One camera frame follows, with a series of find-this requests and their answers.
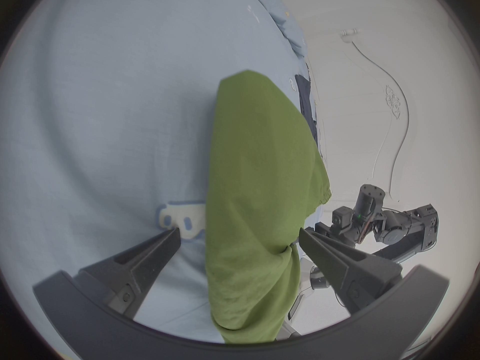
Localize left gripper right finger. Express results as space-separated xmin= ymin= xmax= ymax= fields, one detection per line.
xmin=299 ymin=227 xmax=402 ymax=317

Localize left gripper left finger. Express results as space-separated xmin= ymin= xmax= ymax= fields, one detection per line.
xmin=79 ymin=227 xmax=181 ymax=320

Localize green shorts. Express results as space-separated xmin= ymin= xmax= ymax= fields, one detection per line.
xmin=205 ymin=70 xmax=332 ymax=344

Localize dark blue T-shirt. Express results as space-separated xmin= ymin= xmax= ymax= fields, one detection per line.
xmin=295 ymin=74 xmax=319 ymax=153

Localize pale blue quilt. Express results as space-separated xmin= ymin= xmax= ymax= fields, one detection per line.
xmin=240 ymin=0 xmax=307 ymax=60

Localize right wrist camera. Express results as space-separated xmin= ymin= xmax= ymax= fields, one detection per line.
xmin=332 ymin=208 xmax=354 ymax=227

